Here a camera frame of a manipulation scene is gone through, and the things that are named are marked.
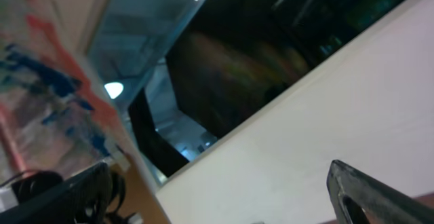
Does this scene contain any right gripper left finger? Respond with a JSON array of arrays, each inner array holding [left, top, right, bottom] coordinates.
[[1, 163, 113, 224]]

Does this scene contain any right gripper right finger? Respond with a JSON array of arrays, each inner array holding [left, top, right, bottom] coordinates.
[[326, 160, 433, 224]]

